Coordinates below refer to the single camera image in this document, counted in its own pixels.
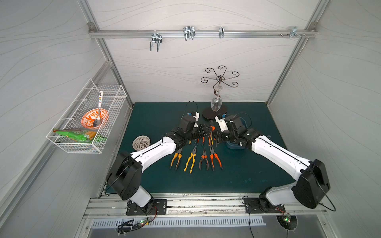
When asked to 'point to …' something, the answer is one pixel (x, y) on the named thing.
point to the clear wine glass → (216, 103)
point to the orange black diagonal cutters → (210, 139)
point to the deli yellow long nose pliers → (192, 154)
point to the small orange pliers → (212, 157)
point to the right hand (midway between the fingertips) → (213, 133)
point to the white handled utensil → (99, 120)
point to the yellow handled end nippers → (179, 154)
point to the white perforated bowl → (140, 142)
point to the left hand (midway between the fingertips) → (211, 129)
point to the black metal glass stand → (209, 113)
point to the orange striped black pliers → (204, 156)
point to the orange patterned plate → (89, 119)
